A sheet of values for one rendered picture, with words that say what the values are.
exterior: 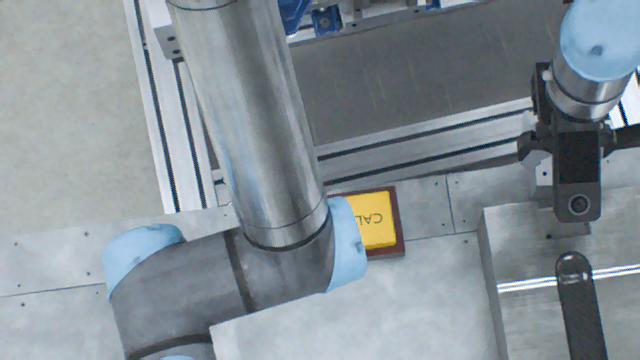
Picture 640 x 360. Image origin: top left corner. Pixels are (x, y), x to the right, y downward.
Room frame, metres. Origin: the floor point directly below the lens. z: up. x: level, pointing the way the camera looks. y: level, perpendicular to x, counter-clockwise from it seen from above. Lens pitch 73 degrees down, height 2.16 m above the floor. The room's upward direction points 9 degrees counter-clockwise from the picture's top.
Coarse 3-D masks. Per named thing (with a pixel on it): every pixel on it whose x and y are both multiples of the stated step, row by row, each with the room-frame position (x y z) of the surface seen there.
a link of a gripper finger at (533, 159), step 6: (528, 114) 0.42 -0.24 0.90; (522, 120) 0.42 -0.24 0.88; (528, 120) 0.42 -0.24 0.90; (522, 126) 0.42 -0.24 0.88; (528, 126) 0.41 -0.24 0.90; (534, 126) 0.40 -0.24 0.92; (522, 132) 0.41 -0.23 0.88; (534, 150) 0.37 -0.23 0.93; (540, 150) 0.37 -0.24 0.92; (528, 156) 0.37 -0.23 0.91; (534, 156) 0.37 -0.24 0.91; (540, 156) 0.37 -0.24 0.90; (546, 156) 0.37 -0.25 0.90; (522, 162) 0.37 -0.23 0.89; (528, 162) 0.37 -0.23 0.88; (534, 162) 0.37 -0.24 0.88; (540, 162) 0.37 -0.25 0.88; (528, 168) 0.37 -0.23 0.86; (534, 168) 0.37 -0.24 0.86
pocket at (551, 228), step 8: (536, 208) 0.32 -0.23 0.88; (544, 208) 0.32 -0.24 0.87; (552, 208) 0.32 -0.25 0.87; (544, 216) 0.32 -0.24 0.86; (552, 216) 0.32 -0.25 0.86; (544, 224) 0.31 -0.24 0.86; (552, 224) 0.31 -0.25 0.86; (560, 224) 0.30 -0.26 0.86; (568, 224) 0.30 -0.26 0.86; (576, 224) 0.30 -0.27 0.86; (584, 224) 0.30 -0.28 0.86; (544, 232) 0.30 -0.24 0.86; (552, 232) 0.30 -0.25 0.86; (560, 232) 0.30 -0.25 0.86; (568, 232) 0.29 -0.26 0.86; (576, 232) 0.29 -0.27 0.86; (584, 232) 0.29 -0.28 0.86; (544, 240) 0.29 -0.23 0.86
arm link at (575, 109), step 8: (544, 72) 0.40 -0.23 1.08; (552, 80) 0.39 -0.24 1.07; (552, 88) 0.39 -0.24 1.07; (552, 96) 0.38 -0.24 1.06; (560, 96) 0.38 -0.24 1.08; (560, 104) 0.37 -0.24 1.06; (568, 104) 0.37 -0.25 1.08; (576, 104) 0.36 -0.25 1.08; (584, 104) 0.36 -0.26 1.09; (608, 104) 0.36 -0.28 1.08; (616, 104) 0.36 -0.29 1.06; (568, 112) 0.37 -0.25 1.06; (576, 112) 0.36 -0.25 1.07; (584, 112) 0.36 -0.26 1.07; (592, 112) 0.36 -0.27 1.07; (600, 112) 0.36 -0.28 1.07; (608, 112) 0.36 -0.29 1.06
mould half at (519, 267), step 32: (608, 192) 0.32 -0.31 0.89; (480, 224) 0.32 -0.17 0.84; (512, 224) 0.31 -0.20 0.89; (608, 224) 0.29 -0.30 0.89; (512, 256) 0.27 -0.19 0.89; (544, 256) 0.27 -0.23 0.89; (608, 256) 0.26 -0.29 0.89; (512, 288) 0.24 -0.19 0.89; (544, 288) 0.23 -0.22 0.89; (608, 288) 0.22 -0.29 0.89; (512, 320) 0.21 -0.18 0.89; (544, 320) 0.20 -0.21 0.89; (608, 320) 0.19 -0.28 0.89; (512, 352) 0.17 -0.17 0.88; (544, 352) 0.17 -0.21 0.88; (608, 352) 0.16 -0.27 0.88
